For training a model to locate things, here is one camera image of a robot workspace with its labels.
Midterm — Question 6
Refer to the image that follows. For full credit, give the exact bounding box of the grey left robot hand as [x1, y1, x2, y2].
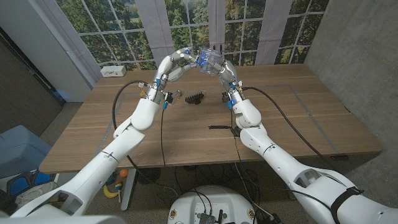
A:
[154, 46, 198, 84]

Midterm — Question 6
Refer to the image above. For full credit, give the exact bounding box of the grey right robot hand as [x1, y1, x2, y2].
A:
[200, 55, 239, 91]

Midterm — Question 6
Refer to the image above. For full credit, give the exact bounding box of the black hair claw clip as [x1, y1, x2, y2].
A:
[185, 91, 205, 106]

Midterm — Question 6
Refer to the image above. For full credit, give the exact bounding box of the small square clear glass bottle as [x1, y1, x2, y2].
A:
[169, 89, 183, 105]

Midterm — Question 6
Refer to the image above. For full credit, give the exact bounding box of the printed window backdrop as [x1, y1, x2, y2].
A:
[26, 0, 330, 91]

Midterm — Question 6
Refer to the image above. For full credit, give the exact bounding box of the white power strip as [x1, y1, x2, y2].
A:
[99, 65, 127, 78]

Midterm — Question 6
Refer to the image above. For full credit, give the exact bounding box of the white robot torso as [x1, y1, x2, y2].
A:
[167, 185, 259, 224]

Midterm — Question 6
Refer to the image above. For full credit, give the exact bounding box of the colourful toy stick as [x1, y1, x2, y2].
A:
[114, 181, 124, 203]

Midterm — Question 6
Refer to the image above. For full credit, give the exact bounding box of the white table leg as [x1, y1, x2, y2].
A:
[120, 169, 138, 213]

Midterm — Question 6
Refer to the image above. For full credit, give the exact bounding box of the yellow toy banana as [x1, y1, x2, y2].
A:
[103, 184, 119, 199]

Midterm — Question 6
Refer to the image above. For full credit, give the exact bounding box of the blue-grey bin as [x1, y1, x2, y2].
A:
[0, 124, 53, 180]

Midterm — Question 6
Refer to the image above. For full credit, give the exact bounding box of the blue and black floor item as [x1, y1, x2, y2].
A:
[6, 170, 53, 197]

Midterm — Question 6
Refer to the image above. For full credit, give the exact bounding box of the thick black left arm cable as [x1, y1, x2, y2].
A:
[111, 80, 178, 197]

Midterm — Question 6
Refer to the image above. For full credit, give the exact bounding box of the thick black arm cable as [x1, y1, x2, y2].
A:
[241, 86, 336, 171]
[111, 80, 178, 197]

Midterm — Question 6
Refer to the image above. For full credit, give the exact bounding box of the thin black left wrist cable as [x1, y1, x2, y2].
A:
[159, 102, 168, 168]

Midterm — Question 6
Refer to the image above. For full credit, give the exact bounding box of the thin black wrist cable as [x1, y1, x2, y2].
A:
[229, 108, 276, 220]
[159, 102, 168, 168]

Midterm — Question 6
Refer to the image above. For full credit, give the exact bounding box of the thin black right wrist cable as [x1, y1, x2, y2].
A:
[229, 108, 276, 220]

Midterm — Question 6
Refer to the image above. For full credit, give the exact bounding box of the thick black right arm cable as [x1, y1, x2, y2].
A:
[241, 86, 336, 171]

